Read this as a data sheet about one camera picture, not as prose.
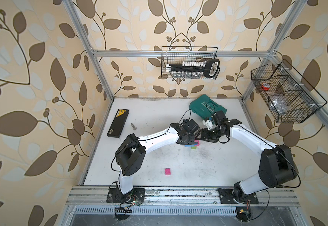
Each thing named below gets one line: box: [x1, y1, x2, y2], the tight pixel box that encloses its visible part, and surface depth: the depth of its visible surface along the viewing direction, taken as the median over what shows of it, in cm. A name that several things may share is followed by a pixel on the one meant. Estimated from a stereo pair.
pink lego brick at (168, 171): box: [164, 168, 172, 176], surface depth 84 cm
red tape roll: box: [260, 82, 271, 91], surface depth 84 cm
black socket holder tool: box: [165, 59, 221, 79], surface depth 86 cm
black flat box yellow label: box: [106, 108, 130, 138], surface depth 106 cm
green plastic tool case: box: [189, 94, 228, 118], surface depth 112 cm
